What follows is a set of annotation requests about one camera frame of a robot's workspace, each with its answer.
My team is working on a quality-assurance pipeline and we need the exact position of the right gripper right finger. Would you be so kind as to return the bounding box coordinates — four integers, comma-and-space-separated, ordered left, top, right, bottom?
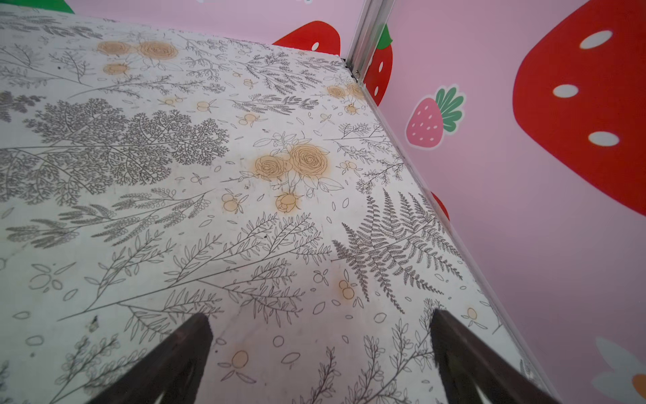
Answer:
430, 310, 556, 404

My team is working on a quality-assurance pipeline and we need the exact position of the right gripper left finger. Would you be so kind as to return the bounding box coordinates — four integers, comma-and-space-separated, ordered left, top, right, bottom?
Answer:
91, 313, 213, 403

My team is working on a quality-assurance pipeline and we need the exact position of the aluminium corner post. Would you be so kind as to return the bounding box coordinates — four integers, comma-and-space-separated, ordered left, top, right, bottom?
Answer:
346, 0, 395, 83

